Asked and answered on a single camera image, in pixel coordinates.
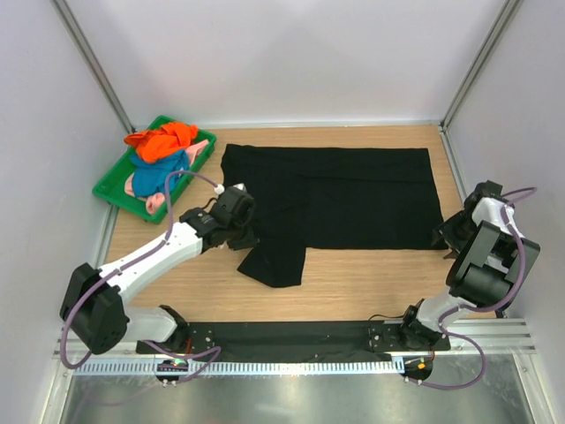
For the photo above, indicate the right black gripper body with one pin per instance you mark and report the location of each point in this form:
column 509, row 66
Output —
column 456, row 231

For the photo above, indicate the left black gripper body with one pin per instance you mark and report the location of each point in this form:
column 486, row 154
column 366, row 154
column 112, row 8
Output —
column 241, row 236

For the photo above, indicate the black t shirt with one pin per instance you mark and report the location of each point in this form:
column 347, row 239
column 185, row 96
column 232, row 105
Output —
column 332, row 198

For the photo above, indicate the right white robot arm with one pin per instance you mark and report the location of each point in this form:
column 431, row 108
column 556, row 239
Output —
column 492, row 260

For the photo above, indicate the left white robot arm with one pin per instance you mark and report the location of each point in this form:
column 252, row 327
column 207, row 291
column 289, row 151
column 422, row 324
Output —
column 95, row 306

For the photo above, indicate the pink t shirt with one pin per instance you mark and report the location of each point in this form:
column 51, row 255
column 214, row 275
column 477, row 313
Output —
column 154, row 202

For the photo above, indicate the blue t shirt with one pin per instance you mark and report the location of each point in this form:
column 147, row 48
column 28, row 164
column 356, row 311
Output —
column 149, row 178

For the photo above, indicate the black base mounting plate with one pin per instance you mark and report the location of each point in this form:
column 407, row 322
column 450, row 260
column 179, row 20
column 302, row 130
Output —
column 338, row 336

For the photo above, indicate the orange t shirt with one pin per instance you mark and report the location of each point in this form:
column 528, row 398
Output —
column 154, row 145

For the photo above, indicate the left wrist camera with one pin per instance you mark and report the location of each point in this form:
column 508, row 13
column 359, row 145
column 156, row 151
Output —
column 234, row 207

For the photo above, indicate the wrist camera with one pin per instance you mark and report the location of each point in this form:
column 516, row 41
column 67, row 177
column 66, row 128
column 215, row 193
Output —
column 234, row 207
column 486, row 189

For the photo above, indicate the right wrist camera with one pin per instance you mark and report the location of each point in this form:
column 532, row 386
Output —
column 486, row 189

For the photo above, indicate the slotted grey cable duct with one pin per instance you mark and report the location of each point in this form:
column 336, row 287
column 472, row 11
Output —
column 160, row 367

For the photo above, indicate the right aluminium corner post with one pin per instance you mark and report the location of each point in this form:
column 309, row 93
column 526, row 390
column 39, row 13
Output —
column 494, row 35

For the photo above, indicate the aluminium corner post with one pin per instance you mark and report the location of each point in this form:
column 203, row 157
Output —
column 75, row 31
column 494, row 35

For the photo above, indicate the left aluminium corner post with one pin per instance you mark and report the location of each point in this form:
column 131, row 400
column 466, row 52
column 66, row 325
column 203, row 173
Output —
column 75, row 31

